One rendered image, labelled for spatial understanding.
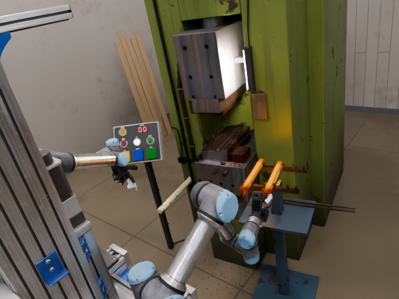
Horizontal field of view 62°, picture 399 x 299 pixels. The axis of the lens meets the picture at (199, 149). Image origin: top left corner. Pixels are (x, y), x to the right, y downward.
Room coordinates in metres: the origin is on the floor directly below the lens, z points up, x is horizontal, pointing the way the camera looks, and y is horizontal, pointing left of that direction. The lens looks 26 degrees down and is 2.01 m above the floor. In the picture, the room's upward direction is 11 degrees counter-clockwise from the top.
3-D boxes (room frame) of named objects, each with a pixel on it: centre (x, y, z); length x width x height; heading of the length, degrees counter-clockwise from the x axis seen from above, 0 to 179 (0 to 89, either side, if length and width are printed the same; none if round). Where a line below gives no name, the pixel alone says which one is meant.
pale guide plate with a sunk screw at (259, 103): (1.95, -0.42, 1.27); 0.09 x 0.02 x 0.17; 55
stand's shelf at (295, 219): (1.59, -0.39, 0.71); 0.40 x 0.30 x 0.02; 59
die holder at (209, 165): (2.17, -0.26, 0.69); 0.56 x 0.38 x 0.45; 145
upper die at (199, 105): (2.20, -0.21, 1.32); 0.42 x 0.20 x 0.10; 145
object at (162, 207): (2.15, 0.24, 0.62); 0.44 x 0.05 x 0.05; 145
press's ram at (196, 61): (2.17, -0.25, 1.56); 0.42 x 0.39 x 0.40; 145
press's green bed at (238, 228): (2.17, -0.26, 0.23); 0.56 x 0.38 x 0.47; 145
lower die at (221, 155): (2.20, -0.21, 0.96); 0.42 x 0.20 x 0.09; 145
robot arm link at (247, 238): (1.17, -0.15, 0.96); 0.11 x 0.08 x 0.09; 150
